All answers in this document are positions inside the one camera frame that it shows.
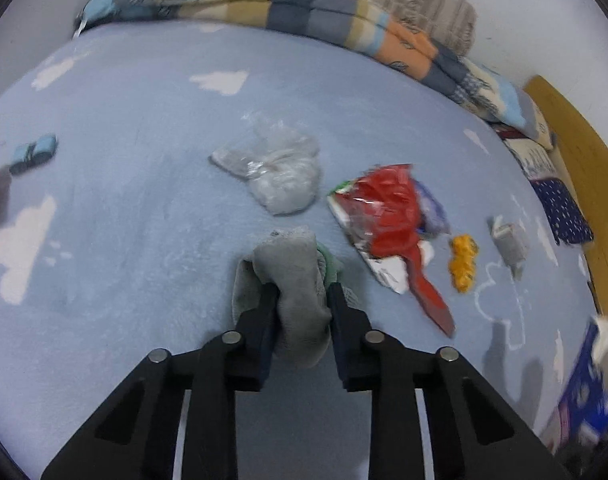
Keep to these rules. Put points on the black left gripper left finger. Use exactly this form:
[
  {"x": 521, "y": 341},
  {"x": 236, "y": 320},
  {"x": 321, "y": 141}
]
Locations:
[{"x": 176, "y": 409}]

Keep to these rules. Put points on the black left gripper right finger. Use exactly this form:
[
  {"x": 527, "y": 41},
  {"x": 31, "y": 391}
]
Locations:
[{"x": 431, "y": 411}]

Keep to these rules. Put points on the yellow toy truck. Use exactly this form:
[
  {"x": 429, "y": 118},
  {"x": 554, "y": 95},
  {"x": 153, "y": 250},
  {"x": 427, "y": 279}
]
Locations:
[{"x": 462, "y": 265}]

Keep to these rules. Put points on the grey sock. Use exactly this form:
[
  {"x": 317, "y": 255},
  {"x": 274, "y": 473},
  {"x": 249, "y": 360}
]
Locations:
[{"x": 302, "y": 269}]

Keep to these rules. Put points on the red plastic snack bag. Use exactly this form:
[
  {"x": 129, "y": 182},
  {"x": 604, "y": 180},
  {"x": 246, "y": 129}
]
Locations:
[{"x": 386, "y": 197}]

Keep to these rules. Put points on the blue white snack bag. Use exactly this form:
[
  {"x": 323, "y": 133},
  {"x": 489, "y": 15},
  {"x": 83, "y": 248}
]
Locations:
[{"x": 581, "y": 414}]

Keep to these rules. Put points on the white green snack wrapper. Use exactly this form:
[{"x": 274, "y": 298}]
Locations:
[{"x": 355, "y": 222}]

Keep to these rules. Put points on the grey crumpled paper carton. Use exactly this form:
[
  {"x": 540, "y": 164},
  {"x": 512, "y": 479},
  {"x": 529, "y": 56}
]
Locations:
[{"x": 510, "y": 241}]

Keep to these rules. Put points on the light blue cloud bedsheet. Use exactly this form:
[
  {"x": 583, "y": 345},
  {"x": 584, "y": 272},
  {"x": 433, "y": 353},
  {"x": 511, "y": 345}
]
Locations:
[{"x": 127, "y": 240}]

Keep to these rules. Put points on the navy star pillow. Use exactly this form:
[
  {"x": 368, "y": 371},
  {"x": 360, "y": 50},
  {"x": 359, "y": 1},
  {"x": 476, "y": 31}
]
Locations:
[{"x": 567, "y": 223}]

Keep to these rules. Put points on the wooden headboard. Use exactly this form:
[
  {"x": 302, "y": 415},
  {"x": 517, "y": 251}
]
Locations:
[{"x": 586, "y": 159}]

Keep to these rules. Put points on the small blue toy car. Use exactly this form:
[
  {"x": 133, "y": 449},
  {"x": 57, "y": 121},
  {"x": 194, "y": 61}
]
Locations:
[{"x": 31, "y": 155}]

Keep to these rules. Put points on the clear plastic bag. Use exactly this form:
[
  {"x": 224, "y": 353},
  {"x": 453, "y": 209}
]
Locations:
[{"x": 277, "y": 160}]

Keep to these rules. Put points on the patchwork folded quilt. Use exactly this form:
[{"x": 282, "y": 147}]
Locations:
[{"x": 360, "y": 26}]

